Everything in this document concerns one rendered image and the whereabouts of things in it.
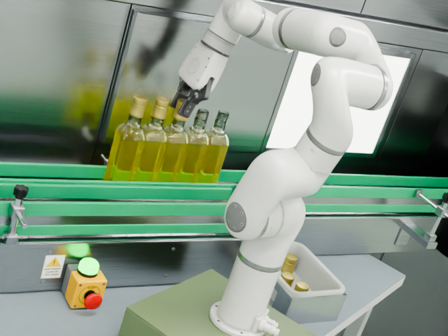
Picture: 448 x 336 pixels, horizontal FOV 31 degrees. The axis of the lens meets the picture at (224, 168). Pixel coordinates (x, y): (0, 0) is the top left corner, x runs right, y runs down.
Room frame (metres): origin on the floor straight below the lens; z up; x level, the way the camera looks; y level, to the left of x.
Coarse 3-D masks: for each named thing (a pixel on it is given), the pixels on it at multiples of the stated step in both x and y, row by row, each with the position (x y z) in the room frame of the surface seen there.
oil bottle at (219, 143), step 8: (208, 136) 1.84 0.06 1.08; (216, 136) 1.84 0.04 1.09; (224, 136) 1.85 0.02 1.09; (216, 144) 1.83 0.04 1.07; (224, 144) 1.85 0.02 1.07; (208, 152) 1.83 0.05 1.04; (216, 152) 1.84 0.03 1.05; (224, 152) 1.85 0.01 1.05; (208, 160) 1.83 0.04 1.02; (216, 160) 1.84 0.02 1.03; (208, 168) 1.83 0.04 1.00; (216, 168) 1.85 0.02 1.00; (200, 176) 1.83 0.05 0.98; (208, 176) 1.84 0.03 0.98; (216, 176) 1.85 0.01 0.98
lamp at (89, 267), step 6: (84, 258) 1.51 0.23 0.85; (90, 258) 1.51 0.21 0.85; (84, 264) 1.49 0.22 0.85; (90, 264) 1.49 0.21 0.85; (96, 264) 1.50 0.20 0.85; (78, 270) 1.49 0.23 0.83; (84, 270) 1.48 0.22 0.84; (90, 270) 1.48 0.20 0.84; (96, 270) 1.49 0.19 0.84; (84, 276) 1.48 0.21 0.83; (90, 276) 1.48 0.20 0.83; (96, 276) 1.50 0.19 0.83
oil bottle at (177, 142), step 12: (168, 132) 1.77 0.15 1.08; (180, 132) 1.78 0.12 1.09; (168, 144) 1.76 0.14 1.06; (180, 144) 1.77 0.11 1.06; (168, 156) 1.76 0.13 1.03; (180, 156) 1.78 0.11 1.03; (168, 168) 1.77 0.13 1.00; (180, 168) 1.79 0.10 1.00; (156, 180) 1.76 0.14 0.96; (168, 180) 1.77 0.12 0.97
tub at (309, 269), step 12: (288, 252) 1.90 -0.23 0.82; (300, 252) 1.91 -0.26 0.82; (300, 264) 1.89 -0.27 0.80; (312, 264) 1.86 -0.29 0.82; (300, 276) 1.88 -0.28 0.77; (312, 276) 1.85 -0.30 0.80; (324, 276) 1.82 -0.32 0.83; (288, 288) 1.68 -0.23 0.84; (312, 288) 1.83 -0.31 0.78; (324, 288) 1.80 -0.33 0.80; (336, 288) 1.78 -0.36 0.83
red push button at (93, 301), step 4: (88, 296) 1.45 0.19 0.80; (92, 296) 1.45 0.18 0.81; (96, 296) 1.45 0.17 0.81; (100, 296) 1.46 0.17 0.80; (88, 300) 1.44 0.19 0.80; (92, 300) 1.45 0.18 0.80; (96, 300) 1.45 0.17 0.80; (100, 300) 1.46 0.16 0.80; (84, 304) 1.44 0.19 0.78; (88, 304) 1.44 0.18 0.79; (92, 304) 1.45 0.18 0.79; (96, 304) 1.45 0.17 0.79; (100, 304) 1.46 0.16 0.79; (88, 308) 1.45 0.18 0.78; (92, 308) 1.45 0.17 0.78
